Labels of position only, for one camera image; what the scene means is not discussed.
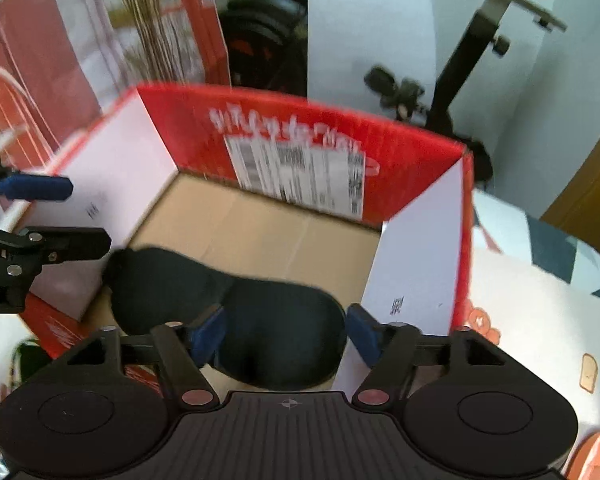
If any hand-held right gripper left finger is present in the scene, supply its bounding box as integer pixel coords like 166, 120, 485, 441
55, 304, 228, 409

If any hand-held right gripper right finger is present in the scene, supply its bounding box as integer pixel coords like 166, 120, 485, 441
346, 303, 518, 409

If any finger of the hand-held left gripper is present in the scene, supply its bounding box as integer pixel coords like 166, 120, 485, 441
0, 224, 113, 286
0, 156, 75, 204

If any black eye mask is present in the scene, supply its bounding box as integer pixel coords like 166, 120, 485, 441
102, 245, 349, 392

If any red cardboard box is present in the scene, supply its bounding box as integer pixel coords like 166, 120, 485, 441
17, 82, 476, 397

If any red and white curtain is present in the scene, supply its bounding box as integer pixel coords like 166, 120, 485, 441
0, 0, 232, 173

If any artificial green plant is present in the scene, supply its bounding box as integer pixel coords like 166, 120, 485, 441
77, 0, 183, 88

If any wooden door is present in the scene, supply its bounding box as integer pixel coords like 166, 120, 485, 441
540, 105, 600, 267

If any orange plastic dish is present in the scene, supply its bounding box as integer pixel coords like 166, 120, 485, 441
562, 427, 600, 480

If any black exercise bike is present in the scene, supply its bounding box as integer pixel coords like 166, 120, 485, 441
220, 0, 579, 192

